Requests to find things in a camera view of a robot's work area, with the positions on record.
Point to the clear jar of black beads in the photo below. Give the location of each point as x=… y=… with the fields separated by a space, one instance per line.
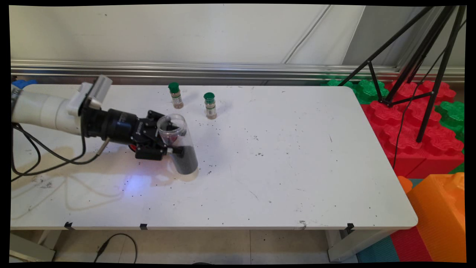
x=187 y=163

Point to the large orange foam block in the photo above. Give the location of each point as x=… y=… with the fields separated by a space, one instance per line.
x=438 y=216

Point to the red bowl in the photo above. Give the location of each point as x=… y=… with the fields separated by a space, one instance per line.
x=132 y=147

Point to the white table leg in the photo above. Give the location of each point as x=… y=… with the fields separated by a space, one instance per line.
x=353 y=245

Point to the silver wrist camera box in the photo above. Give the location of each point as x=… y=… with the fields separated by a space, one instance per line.
x=101 y=91

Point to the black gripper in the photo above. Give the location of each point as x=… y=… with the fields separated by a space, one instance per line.
x=126 y=128

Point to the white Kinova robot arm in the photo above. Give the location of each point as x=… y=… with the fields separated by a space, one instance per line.
x=41 y=109

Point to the teal floor mat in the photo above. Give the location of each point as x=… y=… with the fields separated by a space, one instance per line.
x=377 y=251

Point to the green foam block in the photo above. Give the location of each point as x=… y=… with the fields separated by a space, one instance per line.
x=452 y=115
x=332 y=82
x=457 y=169
x=366 y=93

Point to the aluminium wall rail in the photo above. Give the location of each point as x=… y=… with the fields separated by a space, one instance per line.
x=260 y=72

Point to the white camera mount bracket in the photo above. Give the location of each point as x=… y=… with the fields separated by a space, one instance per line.
x=78 y=100

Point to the black tripod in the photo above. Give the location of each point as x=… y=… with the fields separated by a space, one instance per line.
x=440 y=74

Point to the beige table leg beam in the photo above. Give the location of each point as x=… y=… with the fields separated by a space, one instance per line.
x=33 y=247

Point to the green-lidded spice jar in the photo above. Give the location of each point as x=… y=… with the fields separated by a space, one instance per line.
x=176 y=98
x=211 y=108

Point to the red floor mat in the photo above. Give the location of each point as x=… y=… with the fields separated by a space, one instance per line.
x=409 y=245

